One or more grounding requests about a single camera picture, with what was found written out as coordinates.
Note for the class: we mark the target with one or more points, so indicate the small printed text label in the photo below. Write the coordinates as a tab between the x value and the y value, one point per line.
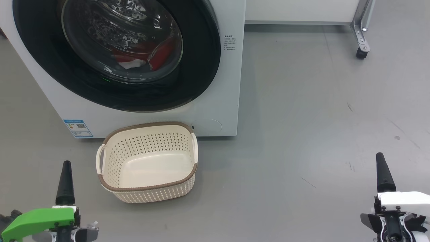
229	42

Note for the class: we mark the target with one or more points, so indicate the cream perforated laundry basket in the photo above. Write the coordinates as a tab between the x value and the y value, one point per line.
151	168

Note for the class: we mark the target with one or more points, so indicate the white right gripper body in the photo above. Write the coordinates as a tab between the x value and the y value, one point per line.
403	201

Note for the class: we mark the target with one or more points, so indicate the blue energy label sticker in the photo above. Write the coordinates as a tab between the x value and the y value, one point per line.
78	128

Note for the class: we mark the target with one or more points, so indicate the stainless steel perforated drum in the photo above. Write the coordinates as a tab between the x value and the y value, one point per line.
100	30

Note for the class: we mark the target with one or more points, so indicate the white partition panel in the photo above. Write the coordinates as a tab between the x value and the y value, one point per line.
302	10

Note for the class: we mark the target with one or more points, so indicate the red and white sports garment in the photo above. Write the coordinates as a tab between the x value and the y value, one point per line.
164	53

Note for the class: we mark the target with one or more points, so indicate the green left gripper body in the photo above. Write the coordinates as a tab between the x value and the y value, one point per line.
37	220

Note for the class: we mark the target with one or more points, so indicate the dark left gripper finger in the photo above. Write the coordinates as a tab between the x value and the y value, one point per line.
66	188

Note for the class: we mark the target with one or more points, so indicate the black round washer door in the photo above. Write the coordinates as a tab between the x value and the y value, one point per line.
201	67

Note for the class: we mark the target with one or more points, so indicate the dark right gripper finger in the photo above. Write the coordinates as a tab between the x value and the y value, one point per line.
383	178

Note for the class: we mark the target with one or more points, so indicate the metal panel leg with caster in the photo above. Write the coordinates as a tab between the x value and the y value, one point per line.
362	37

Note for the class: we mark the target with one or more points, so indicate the white front-load washing machine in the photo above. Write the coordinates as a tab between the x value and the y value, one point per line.
215	84

